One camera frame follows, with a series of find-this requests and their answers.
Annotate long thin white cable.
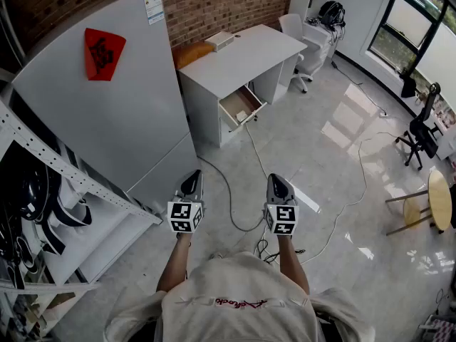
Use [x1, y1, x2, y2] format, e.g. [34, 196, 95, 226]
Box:
[298, 130, 410, 265]

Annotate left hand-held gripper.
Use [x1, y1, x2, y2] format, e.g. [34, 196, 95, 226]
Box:
[167, 169, 206, 234]

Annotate grey floor cable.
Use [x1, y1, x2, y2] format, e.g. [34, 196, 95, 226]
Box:
[197, 155, 265, 233]

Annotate white cabinet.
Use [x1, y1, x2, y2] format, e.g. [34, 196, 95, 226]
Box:
[302, 19, 338, 75]

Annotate white desk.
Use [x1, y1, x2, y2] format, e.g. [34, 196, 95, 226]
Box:
[177, 23, 309, 149]

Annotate red paper decoration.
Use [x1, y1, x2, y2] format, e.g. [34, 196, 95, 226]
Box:
[84, 27, 128, 82]

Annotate person's beige shirt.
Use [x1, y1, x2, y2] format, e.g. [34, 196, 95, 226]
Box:
[103, 250, 375, 342]

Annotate black bag by window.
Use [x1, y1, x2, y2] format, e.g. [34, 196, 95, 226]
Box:
[400, 68, 418, 100]

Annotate blue and white label sticker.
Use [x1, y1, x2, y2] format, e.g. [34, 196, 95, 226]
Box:
[141, 0, 165, 26]

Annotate white thick cable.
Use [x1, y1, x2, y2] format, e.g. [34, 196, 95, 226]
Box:
[244, 122, 272, 182]

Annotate white metal shelf rack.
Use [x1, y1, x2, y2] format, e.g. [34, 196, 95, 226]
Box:
[0, 96, 164, 342]

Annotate black framed window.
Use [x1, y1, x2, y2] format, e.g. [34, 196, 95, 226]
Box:
[366, 0, 456, 88]

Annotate orange cushion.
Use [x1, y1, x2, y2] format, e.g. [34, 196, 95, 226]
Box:
[172, 41, 215, 71]

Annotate black office chair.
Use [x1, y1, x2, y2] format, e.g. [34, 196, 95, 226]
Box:
[394, 82, 445, 172]

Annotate white office chair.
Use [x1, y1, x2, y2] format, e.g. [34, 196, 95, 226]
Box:
[278, 13, 315, 94]

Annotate black floor cable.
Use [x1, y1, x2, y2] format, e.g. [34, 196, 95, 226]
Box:
[331, 59, 388, 115]

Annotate black cable bundle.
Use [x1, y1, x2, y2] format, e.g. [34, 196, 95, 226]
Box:
[253, 238, 307, 265]

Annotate round wooden stool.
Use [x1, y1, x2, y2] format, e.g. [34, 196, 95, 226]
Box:
[385, 170, 454, 237]

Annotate white wooden drawer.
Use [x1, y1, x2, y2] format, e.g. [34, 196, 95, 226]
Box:
[217, 84, 269, 134]

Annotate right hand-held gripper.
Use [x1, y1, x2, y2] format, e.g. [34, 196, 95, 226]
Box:
[263, 172, 300, 235]

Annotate black helmets with straps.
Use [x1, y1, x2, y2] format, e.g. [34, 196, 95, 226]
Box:
[0, 142, 93, 290]

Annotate white flat box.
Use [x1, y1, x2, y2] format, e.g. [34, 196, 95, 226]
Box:
[204, 31, 236, 53]

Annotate white refrigerator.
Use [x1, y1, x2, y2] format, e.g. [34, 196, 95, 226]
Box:
[11, 0, 201, 206]

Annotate person's left forearm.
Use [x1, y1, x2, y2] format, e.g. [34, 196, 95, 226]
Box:
[155, 232, 194, 294]

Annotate black backpack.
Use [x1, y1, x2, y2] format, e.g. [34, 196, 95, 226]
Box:
[317, 0, 347, 32]

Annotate person's right forearm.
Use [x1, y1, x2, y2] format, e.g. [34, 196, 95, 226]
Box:
[276, 234, 311, 295]

